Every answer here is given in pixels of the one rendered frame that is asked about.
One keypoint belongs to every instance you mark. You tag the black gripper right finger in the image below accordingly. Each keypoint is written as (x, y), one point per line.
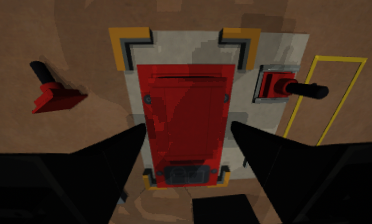
(294, 175)

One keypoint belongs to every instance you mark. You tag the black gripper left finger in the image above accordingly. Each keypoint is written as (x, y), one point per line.
(89, 182)

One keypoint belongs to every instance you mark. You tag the yellow rectangular frame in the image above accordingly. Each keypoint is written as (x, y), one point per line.
(313, 64)

